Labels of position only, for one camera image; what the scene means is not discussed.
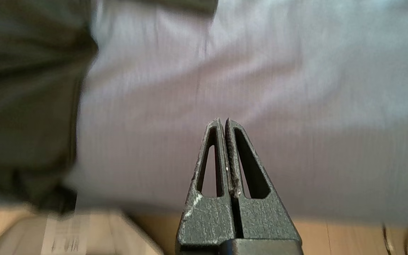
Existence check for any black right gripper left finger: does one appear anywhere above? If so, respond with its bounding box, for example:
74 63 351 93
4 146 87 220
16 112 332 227
176 118 242 255

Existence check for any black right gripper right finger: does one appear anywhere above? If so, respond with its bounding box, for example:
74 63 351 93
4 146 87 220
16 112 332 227
225 119 304 255

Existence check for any black printed t-shirt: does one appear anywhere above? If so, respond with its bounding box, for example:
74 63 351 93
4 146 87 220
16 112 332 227
0 0 219 215

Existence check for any white robot base panel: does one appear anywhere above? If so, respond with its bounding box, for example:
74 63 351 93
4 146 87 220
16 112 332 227
0 210 164 255

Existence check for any bed with blue sheet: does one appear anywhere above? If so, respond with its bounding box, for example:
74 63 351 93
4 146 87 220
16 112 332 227
64 0 408 227

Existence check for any thin black floor cable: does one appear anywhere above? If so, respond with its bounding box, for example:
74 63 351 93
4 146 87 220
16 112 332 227
381 222 408 255

